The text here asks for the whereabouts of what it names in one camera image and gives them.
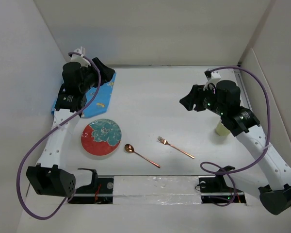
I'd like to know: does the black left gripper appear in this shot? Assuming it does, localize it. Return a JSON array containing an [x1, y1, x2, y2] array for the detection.
[[79, 58, 113, 93]]

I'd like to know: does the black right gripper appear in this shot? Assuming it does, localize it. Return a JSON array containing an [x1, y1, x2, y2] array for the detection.
[[179, 83, 226, 117]]

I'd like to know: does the blue space-print cloth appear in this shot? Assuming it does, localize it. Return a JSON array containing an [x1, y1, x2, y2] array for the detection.
[[51, 73, 116, 119]]

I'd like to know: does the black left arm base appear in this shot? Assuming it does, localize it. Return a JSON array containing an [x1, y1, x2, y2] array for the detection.
[[67, 168, 114, 204]]

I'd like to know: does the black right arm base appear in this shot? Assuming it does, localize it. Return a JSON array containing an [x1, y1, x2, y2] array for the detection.
[[195, 175, 247, 205]]

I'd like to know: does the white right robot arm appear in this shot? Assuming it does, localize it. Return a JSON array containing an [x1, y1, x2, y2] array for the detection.
[[179, 81, 291, 215]]

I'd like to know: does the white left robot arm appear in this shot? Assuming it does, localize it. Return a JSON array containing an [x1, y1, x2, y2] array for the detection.
[[26, 57, 115, 198]]

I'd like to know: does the pale yellow paper cup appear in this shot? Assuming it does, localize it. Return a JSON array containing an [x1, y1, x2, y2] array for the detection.
[[215, 120, 230, 136]]

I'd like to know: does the copper fork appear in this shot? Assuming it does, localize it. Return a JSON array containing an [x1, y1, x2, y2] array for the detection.
[[158, 136, 195, 159]]

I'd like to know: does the red and teal plate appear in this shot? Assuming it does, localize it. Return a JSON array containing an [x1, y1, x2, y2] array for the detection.
[[81, 119, 122, 157]]

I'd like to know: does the copper spoon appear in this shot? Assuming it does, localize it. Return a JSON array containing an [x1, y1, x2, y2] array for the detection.
[[124, 143, 161, 169]]

